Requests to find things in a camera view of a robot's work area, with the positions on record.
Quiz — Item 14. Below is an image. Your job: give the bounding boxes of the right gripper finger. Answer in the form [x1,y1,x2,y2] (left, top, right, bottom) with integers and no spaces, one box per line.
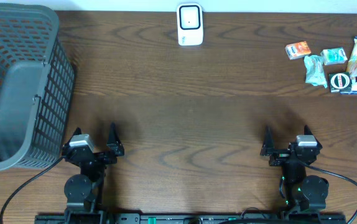
[304,125,314,136]
[260,126,274,156]

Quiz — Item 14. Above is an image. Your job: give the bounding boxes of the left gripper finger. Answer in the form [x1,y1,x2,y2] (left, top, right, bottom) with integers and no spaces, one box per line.
[106,123,124,157]
[64,128,81,146]

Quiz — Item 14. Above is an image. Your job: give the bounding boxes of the teal wet wipes pack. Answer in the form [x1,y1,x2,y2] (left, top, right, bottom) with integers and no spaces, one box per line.
[304,55,328,88]

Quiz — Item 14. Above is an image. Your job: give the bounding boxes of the dark green round-label box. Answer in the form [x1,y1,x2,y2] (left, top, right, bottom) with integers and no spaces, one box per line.
[328,72,352,93]

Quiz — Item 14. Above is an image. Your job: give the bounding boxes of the teal tissue pack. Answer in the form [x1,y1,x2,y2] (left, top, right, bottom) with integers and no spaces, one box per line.
[320,47,348,65]

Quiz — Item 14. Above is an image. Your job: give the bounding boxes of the orange tissue pack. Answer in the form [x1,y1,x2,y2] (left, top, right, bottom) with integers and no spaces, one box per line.
[285,41,311,60]

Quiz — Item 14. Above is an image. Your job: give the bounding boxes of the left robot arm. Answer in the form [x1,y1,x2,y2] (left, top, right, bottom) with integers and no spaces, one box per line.
[62,123,124,223]

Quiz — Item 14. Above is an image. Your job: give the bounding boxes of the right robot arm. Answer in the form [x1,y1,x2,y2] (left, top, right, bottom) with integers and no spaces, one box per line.
[260,126,329,220]

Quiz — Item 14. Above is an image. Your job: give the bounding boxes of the white barcode scanner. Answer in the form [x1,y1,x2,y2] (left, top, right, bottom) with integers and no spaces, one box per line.
[176,3,204,46]

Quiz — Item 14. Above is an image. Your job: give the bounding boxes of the grey plastic mesh basket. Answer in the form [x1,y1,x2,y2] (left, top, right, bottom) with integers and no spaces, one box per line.
[0,3,76,171]

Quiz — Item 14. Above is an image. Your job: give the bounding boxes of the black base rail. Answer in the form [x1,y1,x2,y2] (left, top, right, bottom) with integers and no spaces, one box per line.
[34,213,346,224]

